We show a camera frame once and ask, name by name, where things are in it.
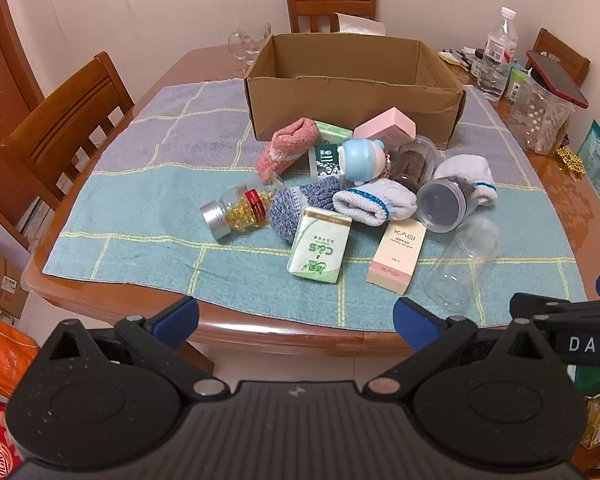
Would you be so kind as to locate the clear plastic jar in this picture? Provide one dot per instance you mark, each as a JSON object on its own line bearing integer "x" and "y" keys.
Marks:
{"x": 460, "y": 265}

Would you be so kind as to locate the clear water bottle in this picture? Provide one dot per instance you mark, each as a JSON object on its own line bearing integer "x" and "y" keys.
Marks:
{"x": 495, "y": 60}

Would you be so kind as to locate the small green tissue packet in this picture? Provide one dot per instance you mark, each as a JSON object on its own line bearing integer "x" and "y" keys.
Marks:
{"x": 334, "y": 132}

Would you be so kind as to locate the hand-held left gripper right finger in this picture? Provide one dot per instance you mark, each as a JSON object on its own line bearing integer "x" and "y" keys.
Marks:
{"x": 412, "y": 322}

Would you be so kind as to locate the orange bag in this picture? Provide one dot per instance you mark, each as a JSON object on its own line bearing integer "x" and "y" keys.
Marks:
{"x": 7, "y": 360}

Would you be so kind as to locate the gold ornament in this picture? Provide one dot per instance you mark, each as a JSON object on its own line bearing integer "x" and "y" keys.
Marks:
{"x": 570, "y": 160}

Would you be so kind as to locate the clear dotted plastic container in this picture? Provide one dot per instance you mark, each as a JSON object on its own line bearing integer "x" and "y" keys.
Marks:
{"x": 540, "y": 120}

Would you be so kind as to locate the cardboard carton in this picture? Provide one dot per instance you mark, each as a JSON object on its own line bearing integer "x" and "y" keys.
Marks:
{"x": 2, "y": 285}

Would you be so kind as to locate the light blue toy figure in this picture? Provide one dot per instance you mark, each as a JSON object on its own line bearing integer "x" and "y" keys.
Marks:
{"x": 362, "y": 160}

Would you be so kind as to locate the bunch of pens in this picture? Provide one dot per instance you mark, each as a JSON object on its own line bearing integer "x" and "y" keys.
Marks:
{"x": 460, "y": 60}

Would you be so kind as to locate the tall pink white box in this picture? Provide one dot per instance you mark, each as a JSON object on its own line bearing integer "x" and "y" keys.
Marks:
{"x": 397, "y": 257}

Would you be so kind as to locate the small bottle green lid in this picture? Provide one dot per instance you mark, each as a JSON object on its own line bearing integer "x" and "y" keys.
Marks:
{"x": 516, "y": 85}

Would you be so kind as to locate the plastic jar dark label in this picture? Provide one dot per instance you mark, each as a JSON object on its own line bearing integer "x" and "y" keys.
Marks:
{"x": 324, "y": 162}

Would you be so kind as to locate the glass mug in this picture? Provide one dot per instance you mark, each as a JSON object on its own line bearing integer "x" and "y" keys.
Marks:
{"x": 247, "y": 45}

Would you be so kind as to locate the white sock blue stripe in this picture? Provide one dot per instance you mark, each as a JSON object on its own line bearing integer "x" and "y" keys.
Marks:
{"x": 472, "y": 175}
{"x": 375, "y": 205}

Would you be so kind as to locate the pink fuzzy sock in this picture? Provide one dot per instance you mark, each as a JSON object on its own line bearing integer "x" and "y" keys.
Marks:
{"x": 290, "y": 147}

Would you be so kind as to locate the gold tissue box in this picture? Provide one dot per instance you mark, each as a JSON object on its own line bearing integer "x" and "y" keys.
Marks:
{"x": 360, "y": 25}

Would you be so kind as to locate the clear jar dark contents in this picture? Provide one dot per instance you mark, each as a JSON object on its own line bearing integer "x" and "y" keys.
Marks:
{"x": 440, "y": 205}

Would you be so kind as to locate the green white tissue packet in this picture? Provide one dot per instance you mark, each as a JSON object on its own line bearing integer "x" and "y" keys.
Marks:
{"x": 320, "y": 245}

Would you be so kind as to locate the red smartphone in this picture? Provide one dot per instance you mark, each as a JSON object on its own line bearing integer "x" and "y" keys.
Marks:
{"x": 555, "y": 77}

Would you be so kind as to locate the brown cardboard box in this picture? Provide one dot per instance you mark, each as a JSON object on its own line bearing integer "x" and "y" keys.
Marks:
{"x": 340, "y": 110}

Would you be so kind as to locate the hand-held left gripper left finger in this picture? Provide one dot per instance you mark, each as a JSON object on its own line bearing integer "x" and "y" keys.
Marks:
{"x": 180, "y": 317}

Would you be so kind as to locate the blue grey checked towel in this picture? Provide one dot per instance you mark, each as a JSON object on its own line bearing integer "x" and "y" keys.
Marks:
{"x": 145, "y": 230}

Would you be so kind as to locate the blue knitted sock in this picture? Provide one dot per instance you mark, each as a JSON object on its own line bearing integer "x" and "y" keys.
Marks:
{"x": 290, "y": 210}

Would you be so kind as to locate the clear jar brown contents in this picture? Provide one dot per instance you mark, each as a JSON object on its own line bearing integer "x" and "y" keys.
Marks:
{"x": 412, "y": 165}

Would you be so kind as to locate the capsule bottle silver cap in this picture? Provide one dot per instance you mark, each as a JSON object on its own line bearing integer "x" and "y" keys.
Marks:
{"x": 240, "y": 212}

